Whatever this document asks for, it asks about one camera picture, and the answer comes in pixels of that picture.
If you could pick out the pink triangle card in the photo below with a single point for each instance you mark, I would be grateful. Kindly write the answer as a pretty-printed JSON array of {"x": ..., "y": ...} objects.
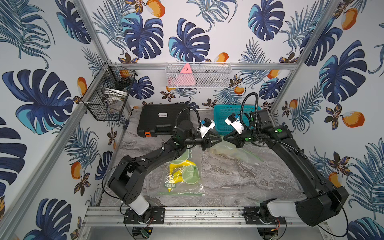
[{"x": 185, "y": 77}]

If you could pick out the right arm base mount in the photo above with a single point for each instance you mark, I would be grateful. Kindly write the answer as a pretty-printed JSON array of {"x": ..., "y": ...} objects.
[{"x": 261, "y": 216}]

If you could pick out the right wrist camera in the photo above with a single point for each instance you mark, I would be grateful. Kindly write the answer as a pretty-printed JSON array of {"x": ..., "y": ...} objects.
[{"x": 234, "y": 121}]

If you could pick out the black plastic tool case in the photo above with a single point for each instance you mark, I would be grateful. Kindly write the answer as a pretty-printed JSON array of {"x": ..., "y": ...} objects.
[{"x": 158, "y": 119}]

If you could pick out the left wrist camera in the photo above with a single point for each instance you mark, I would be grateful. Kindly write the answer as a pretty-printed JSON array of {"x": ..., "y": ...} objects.
[{"x": 206, "y": 125}]

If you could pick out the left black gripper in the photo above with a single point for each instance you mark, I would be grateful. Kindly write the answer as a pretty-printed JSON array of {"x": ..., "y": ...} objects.
[{"x": 204, "y": 142}]

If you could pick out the zip-top bag green print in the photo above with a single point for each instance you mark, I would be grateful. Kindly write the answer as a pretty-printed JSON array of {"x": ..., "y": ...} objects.
[{"x": 229, "y": 151}]

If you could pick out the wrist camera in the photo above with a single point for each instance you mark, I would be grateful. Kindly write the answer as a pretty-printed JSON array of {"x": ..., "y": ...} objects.
[
  {"x": 234, "y": 121},
  {"x": 206, "y": 125}
]

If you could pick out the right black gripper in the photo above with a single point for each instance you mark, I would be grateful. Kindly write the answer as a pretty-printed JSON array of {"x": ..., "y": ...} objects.
[{"x": 236, "y": 140}]

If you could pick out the yellow bananas in left bag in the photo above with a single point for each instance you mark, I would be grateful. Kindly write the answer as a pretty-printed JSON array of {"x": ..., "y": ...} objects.
[{"x": 176, "y": 168}]

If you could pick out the teal plastic basket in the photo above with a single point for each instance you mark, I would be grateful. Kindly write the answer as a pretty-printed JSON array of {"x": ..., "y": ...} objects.
[{"x": 243, "y": 120}]

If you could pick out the aluminium front rail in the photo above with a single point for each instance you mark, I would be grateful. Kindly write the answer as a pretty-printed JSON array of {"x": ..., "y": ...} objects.
[{"x": 185, "y": 217}]

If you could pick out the left zip-top bag with bananas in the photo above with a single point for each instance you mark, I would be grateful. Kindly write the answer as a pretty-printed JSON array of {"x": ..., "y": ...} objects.
[{"x": 182, "y": 176}]

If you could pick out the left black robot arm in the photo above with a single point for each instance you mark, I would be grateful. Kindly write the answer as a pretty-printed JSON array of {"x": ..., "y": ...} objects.
[{"x": 127, "y": 180}]

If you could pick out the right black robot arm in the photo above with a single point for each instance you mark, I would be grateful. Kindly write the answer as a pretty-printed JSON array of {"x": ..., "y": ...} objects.
[{"x": 323, "y": 200}]

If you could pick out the clear mesh wall tray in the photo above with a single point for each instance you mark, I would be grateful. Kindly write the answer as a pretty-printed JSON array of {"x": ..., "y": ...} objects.
[{"x": 207, "y": 75}]

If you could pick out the black wire basket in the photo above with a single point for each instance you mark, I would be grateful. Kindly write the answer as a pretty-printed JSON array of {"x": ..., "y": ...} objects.
[{"x": 109, "y": 92}]

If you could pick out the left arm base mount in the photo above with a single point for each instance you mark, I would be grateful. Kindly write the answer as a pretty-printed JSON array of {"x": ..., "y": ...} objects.
[{"x": 144, "y": 216}]

